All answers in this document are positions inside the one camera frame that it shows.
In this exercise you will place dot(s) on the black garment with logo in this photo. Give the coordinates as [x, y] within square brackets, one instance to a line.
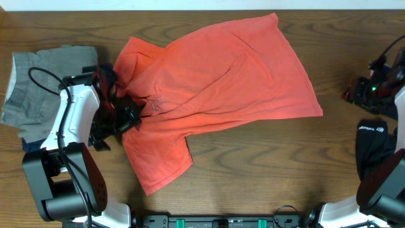
[374, 145]

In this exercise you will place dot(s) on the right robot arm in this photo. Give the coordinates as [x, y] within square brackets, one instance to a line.
[379, 201]

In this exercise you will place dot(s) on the folded grey shorts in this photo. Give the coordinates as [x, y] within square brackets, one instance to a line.
[27, 106]

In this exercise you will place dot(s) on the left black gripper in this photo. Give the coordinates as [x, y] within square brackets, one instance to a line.
[128, 120]

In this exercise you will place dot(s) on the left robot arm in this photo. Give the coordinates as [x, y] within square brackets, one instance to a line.
[65, 182]

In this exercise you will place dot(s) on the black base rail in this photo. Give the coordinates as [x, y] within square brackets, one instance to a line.
[164, 221]

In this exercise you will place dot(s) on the folded navy garment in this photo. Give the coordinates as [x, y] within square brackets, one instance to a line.
[86, 113]

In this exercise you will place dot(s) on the red orange t-shirt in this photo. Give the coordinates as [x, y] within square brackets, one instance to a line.
[218, 77]

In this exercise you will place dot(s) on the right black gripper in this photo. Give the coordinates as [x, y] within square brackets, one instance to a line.
[355, 90]

